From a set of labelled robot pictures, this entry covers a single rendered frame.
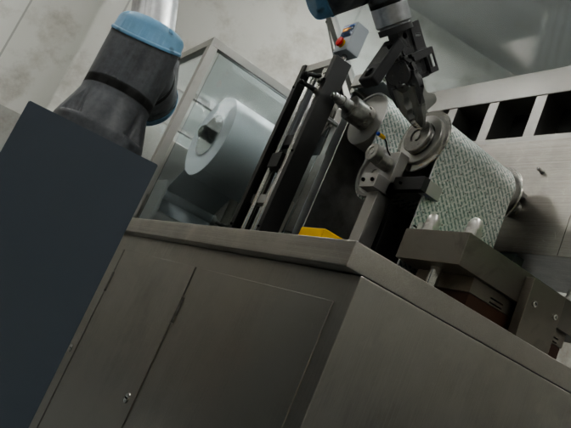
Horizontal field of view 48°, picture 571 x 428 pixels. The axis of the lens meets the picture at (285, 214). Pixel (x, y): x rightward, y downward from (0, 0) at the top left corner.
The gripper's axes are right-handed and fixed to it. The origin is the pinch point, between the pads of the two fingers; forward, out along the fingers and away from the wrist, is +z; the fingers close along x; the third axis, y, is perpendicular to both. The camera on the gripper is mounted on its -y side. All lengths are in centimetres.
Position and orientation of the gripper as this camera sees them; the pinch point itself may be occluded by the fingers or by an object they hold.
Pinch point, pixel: (415, 122)
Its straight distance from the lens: 138.6
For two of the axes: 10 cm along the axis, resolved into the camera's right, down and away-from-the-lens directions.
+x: -5.2, -0.3, 8.6
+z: 3.3, 9.2, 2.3
